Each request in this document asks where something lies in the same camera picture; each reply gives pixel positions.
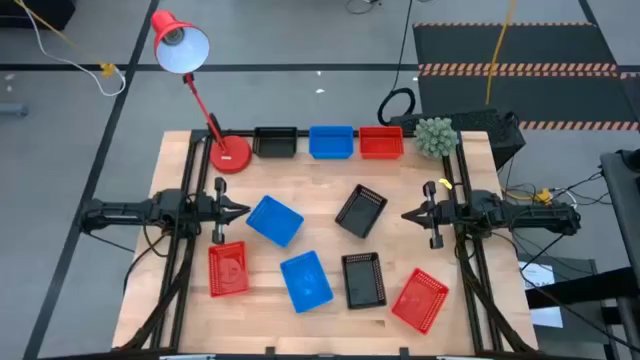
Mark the black aluminium table frame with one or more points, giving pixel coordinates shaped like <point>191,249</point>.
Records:
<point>303,133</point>

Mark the black hazard-striped floor mat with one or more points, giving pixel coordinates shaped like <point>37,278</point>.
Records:
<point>525,45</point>

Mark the black mesh plastic basket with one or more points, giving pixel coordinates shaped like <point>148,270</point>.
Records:
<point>361,211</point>
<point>275,145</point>
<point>363,281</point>

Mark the black beam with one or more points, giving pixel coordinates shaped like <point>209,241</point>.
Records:
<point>590,285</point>

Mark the black perforated computer case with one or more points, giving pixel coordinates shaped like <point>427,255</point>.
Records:
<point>480,122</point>

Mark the potted green plant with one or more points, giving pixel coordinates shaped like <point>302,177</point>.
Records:
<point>435,139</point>

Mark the red desk lamp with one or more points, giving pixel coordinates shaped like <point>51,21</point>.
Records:
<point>230,156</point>

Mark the grey floor box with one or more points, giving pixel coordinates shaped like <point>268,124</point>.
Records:
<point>12,110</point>

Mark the black cabinet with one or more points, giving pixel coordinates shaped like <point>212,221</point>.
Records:
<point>35,12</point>

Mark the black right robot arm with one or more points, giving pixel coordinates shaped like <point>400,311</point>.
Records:
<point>540,217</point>

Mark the yellow tag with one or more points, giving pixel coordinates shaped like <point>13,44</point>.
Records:
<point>445,183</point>

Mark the white sheet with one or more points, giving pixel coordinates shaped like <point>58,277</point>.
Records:
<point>545,317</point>

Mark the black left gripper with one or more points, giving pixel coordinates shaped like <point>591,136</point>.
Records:
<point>216,211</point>

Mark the yellow plug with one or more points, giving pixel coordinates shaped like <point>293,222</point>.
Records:
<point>543,195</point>

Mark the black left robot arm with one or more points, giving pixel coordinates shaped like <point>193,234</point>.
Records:
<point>125,212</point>

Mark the red mesh plastic basket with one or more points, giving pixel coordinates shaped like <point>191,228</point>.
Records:
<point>381,144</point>
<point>228,270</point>
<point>420,301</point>

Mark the blue plastic basket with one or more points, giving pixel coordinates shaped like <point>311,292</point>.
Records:
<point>331,142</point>
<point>306,281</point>
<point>274,220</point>

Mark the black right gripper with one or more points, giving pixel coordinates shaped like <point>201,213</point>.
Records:
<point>436,216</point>

